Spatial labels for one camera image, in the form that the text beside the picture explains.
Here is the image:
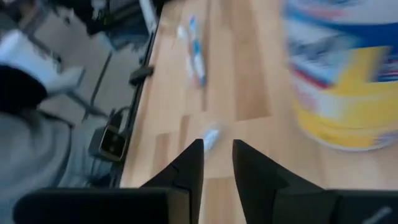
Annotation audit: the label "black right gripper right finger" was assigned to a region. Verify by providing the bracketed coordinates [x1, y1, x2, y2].
[232, 139, 326, 224]

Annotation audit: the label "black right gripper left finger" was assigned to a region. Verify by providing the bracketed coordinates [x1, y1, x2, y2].
[141, 139, 205, 224]

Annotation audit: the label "blue white toothbrush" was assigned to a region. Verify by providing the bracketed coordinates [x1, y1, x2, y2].
[201, 123, 223, 156]
[188, 14, 208, 87]

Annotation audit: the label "Lysol disinfecting wipes canister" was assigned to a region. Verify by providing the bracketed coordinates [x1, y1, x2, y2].
[281, 0, 398, 152]

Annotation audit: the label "black box device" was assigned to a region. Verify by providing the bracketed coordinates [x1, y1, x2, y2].
[88, 107, 130, 163]

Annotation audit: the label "person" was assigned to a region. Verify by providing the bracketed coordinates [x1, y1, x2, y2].
[0, 63, 75, 224]

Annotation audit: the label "white chair metal legs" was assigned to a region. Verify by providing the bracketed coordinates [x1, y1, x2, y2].
[0, 29, 109, 121]

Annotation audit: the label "black aluminium table frame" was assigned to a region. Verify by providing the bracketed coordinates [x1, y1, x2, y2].
[116, 0, 162, 189]

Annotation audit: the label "black frame bracket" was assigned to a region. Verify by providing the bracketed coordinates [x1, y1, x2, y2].
[129, 65, 155, 86]

